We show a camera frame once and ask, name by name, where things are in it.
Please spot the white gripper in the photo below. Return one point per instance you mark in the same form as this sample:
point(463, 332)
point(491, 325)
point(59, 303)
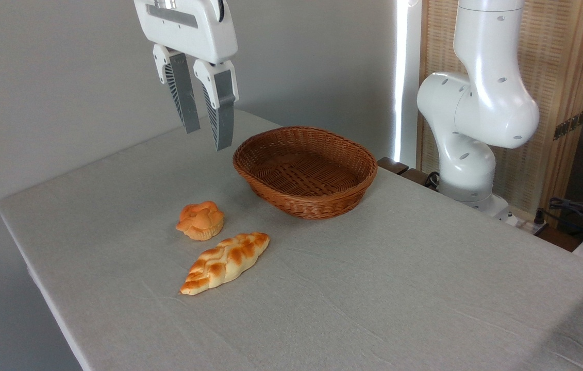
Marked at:
point(188, 31)

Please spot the long braided bread loaf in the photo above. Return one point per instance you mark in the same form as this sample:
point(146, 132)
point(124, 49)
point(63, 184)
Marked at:
point(225, 263)

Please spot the round orange bread bun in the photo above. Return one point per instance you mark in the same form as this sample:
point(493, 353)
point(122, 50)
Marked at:
point(200, 220)

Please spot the brown wicker basket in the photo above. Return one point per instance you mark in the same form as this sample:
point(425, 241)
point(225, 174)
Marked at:
point(304, 175)

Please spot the dark wooden furniture piece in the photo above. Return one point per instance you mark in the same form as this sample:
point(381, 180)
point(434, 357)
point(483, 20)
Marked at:
point(399, 169)

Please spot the light grey tablecloth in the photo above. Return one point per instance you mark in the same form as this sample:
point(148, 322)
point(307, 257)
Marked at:
point(373, 299)

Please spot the white power strip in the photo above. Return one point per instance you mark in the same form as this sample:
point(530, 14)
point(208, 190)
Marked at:
point(528, 224)

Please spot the wooden folding screen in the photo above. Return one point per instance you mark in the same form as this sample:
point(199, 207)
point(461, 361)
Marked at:
point(559, 62)

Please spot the brass screen hinge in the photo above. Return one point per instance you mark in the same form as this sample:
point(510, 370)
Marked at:
point(569, 124)

